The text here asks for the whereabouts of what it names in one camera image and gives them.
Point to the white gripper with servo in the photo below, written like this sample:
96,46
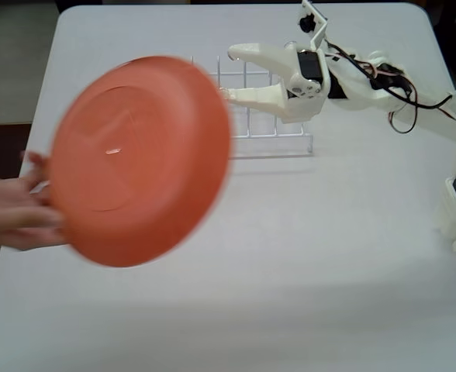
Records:
295,104

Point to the orange plate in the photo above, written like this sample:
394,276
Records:
142,162

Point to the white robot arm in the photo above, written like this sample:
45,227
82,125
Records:
445,124

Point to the person's hand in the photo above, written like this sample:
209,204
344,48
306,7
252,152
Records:
11,209

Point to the wrist camera on white bracket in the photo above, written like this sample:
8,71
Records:
309,23

